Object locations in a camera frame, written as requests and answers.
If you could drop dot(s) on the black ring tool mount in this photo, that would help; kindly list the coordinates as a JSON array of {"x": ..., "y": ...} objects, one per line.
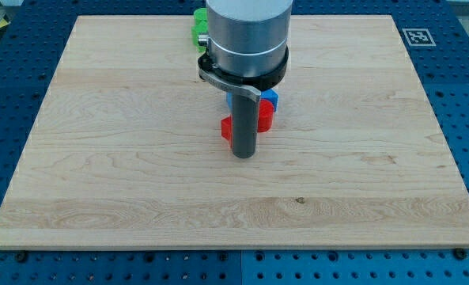
[{"x": 248, "y": 87}]

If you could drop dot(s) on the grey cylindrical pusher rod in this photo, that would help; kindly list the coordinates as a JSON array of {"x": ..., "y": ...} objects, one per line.
[{"x": 245, "y": 114}]

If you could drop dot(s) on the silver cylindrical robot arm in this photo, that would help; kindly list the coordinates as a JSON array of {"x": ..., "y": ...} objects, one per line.
[{"x": 246, "y": 54}]

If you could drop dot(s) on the blue plastic block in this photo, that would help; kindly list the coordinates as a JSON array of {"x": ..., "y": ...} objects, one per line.
[{"x": 269, "y": 95}]

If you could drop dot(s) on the red plastic block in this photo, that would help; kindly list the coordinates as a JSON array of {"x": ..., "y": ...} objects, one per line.
[{"x": 265, "y": 120}]

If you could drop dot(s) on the green plastic block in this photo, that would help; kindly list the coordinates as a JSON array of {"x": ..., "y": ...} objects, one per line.
[{"x": 199, "y": 27}]

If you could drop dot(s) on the light wooden board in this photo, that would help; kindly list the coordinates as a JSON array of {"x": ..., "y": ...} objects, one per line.
[{"x": 135, "y": 148}]

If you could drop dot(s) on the white fiducial marker tag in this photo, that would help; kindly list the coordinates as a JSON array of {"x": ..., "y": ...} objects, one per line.
[{"x": 418, "y": 37}]

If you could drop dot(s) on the black bolt front right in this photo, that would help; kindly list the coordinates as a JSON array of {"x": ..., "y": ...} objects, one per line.
[{"x": 459, "y": 253}]

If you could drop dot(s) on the black bolt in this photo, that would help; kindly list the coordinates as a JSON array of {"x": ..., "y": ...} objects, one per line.
[
  {"x": 459, "y": 253},
  {"x": 21, "y": 257}
]

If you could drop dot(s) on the black bolt front left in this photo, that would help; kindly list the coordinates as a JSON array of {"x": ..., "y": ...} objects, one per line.
[{"x": 21, "y": 257}]

